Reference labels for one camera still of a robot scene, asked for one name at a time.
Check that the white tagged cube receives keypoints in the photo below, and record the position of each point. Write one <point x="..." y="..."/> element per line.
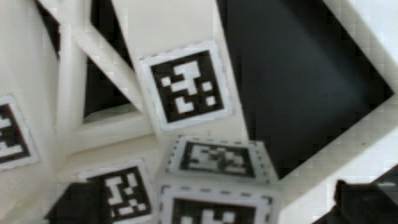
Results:
<point x="217" y="185"/>

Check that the white chair back frame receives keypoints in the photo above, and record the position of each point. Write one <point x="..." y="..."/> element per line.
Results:
<point x="116" y="80"/>

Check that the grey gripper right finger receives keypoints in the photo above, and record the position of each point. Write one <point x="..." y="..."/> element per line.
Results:
<point x="366" y="204"/>

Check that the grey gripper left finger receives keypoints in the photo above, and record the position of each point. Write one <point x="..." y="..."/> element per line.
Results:
<point x="80" y="207"/>

